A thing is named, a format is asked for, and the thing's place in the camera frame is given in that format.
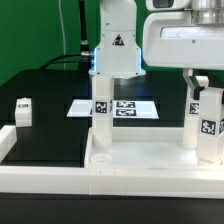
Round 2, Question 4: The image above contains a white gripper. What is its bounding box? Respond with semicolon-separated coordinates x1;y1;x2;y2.
142;11;224;100

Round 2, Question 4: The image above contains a white desk top panel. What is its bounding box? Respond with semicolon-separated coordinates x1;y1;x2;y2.
84;127;221;169

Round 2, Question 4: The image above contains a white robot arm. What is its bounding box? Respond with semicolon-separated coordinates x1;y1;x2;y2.
89;0;224;99

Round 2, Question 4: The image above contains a fiducial marker sheet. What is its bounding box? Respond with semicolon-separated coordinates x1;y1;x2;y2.
67;99;159;119

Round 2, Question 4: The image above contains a white U-shaped obstacle fence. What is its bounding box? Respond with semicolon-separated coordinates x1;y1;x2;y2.
0;126;224;199

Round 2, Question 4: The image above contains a black cable with connector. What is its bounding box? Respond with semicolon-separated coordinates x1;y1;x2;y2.
39;0;96;70

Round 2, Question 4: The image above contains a white thin cable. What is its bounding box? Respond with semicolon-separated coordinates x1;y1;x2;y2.
58;0;67;70

